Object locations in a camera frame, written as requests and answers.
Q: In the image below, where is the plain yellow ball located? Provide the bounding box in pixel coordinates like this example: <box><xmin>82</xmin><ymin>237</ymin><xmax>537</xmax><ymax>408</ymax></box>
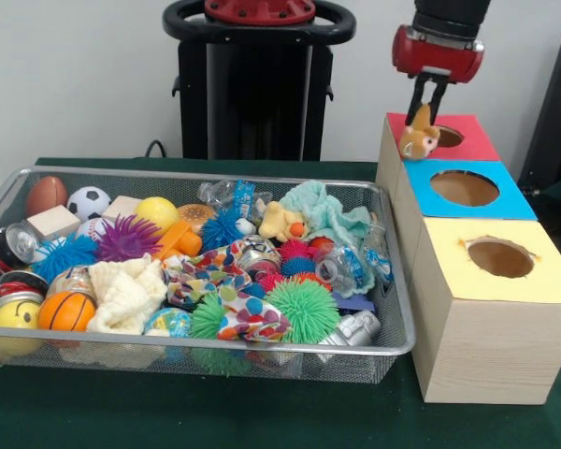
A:
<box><xmin>134</xmin><ymin>196</ymin><xmax>180</xmax><ymax>233</ymax></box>

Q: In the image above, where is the black upright panel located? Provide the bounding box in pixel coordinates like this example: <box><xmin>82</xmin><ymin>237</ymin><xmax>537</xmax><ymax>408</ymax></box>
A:
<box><xmin>517</xmin><ymin>30</ymin><xmax>561</xmax><ymax>191</ymax></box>

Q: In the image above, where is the orange basketball toy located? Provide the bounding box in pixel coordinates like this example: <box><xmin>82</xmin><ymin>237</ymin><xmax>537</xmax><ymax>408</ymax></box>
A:
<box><xmin>37</xmin><ymin>290</ymin><xmax>97</xmax><ymax>332</ymax></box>

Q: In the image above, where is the purple spiky ball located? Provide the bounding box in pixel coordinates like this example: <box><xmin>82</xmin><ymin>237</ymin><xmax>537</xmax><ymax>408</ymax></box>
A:
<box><xmin>94</xmin><ymin>213</ymin><xmax>164</xmax><ymax>263</ymax></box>

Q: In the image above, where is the black cable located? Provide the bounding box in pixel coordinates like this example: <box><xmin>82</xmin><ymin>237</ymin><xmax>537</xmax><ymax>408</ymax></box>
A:
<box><xmin>144</xmin><ymin>138</ymin><xmax>169</xmax><ymax>159</ymax></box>

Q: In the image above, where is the large green spiky ball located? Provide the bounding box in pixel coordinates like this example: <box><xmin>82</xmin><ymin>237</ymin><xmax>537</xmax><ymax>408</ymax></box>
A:
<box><xmin>264</xmin><ymin>275</ymin><xmax>341</xmax><ymax>345</ymax></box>

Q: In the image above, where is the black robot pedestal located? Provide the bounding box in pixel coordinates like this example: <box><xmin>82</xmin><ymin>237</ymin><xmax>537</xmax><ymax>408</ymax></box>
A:
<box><xmin>162</xmin><ymin>0</ymin><xmax>357</xmax><ymax>163</ymax></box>

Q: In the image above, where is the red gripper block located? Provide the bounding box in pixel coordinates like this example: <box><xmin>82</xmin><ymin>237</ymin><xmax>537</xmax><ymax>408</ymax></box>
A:
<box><xmin>391</xmin><ymin>25</ymin><xmax>486</xmax><ymax>127</ymax></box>

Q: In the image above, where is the yellow smiley face ball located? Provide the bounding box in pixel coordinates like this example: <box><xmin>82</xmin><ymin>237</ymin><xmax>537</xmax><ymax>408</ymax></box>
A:
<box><xmin>0</xmin><ymin>298</ymin><xmax>42</xmax><ymax>355</ymax></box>

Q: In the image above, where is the yellow duck plush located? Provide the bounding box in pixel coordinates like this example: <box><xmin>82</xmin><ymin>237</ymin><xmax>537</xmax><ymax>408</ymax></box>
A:
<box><xmin>257</xmin><ymin>200</ymin><xmax>309</xmax><ymax>242</ymax></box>

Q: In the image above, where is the wooden box with three holes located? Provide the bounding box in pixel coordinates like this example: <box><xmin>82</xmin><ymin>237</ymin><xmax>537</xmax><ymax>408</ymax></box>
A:
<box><xmin>375</xmin><ymin>111</ymin><xmax>561</xmax><ymax>406</ymax></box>

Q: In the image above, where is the cream knitted cloth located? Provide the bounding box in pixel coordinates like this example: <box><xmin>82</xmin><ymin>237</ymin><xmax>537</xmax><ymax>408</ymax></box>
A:
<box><xmin>86</xmin><ymin>254</ymin><xmax>168</xmax><ymax>336</ymax></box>

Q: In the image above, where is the black and white soccer ball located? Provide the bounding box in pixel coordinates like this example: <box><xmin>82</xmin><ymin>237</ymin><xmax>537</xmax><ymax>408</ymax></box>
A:
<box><xmin>66</xmin><ymin>185</ymin><xmax>112</xmax><ymax>221</ymax></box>

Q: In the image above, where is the brown bear plush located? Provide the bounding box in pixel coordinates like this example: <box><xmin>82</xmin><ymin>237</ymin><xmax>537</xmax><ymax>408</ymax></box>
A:
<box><xmin>398</xmin><ymin>103</ymin><xmax>441</xmax><ymax>162</ymax></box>

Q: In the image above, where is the brown football toy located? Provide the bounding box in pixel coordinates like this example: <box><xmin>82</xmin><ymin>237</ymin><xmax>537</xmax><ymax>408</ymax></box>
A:
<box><xmin>25</xmin><ymin>176</ymin><xmax>69</xmax><ymax>218</ymax></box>

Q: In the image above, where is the wire mesh bin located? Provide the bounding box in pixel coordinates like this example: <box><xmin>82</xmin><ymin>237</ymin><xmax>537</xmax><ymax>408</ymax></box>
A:
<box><xmin>0</xmin><ymin>166</ymin><xmax>416</xmax><ymax>385</ymax></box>

